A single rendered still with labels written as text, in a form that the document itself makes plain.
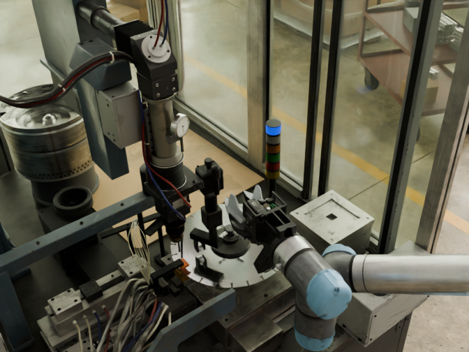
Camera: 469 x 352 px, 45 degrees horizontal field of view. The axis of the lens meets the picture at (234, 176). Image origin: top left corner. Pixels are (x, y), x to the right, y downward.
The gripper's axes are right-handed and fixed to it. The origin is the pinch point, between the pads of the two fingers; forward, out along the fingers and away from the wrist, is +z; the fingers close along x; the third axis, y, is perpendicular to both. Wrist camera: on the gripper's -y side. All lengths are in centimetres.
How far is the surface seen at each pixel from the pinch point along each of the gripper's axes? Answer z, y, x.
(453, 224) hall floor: 62, -121, -161
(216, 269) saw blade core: 10.7, -30.2, 0.6
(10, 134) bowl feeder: 84, -18, 36
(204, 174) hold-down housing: 12.3, 0.0, 2.1
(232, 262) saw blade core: 10.8, -30.1, -4.2
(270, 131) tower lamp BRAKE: 34.8, -10.1, -29.6
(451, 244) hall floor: 51, -122, -149
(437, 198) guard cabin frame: -7, -16, -56
